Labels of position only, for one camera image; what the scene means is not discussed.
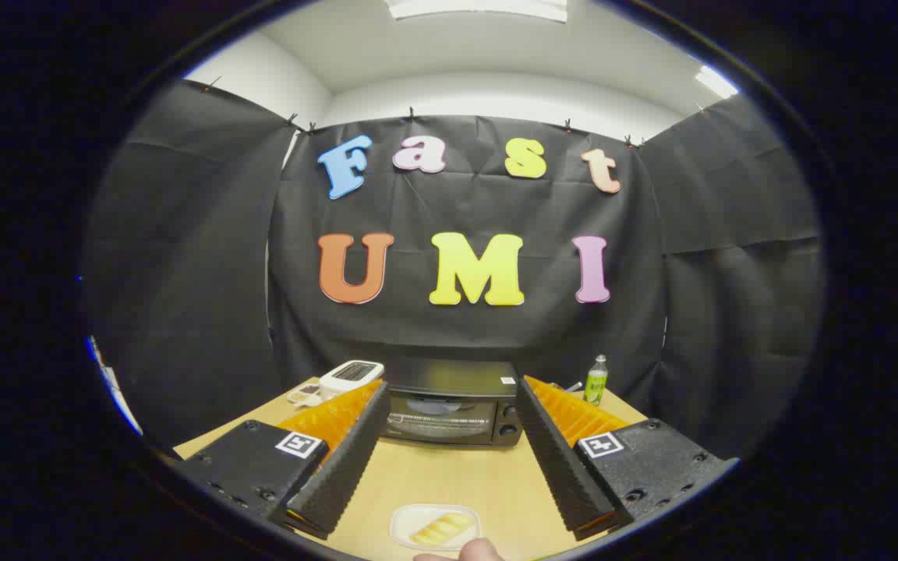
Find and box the white slot toaster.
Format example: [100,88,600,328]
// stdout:
[318,360,385,400]

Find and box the black toaster oven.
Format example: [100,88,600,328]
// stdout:
[377,358,525,448]

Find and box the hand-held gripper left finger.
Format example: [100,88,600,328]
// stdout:
[172,379,391,541]

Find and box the white oval plate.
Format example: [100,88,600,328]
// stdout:
[389,503,483,552]

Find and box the long ceiling light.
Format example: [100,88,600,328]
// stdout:
[384,0,569,23]

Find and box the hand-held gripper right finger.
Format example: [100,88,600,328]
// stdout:
[514,375,740,542]

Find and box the long yellow bread roll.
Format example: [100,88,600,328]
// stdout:
[410,512,475,545]

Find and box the green label drink bottle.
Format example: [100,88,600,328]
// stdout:
[583,355,609,407]

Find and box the small ceiling light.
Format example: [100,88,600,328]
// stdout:
[693,65,740,100]

